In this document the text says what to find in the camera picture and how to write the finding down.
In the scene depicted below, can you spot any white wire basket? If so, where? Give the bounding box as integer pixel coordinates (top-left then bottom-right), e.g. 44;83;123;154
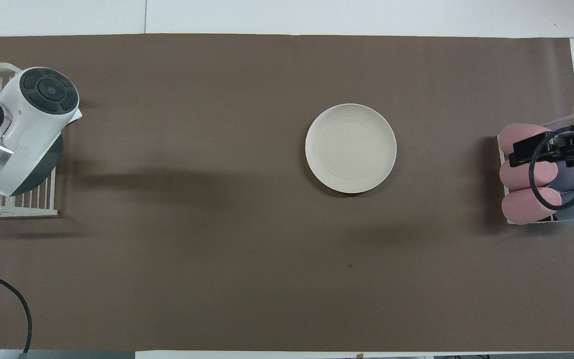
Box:
0;62;59;218

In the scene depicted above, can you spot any cream round plate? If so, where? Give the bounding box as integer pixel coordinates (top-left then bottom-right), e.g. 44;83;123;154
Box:
305;103;397;194

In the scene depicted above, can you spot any clear acrylic cup rack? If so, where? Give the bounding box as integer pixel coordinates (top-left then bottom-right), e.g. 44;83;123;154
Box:
496;114;574;227

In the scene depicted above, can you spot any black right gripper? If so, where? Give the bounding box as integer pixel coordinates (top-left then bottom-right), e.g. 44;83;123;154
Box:
509;106;574;169

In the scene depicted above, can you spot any large brown table mat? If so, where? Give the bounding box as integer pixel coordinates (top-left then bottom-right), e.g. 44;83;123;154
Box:
0;33;574;352

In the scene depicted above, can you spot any pink cup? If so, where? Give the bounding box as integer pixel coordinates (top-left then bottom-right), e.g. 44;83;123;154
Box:
498;123;553;155
501;186;563;225
499;156;559;191

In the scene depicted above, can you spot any black cable with metal plug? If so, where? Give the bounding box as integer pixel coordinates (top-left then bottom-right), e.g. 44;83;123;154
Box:
529;125;574;211

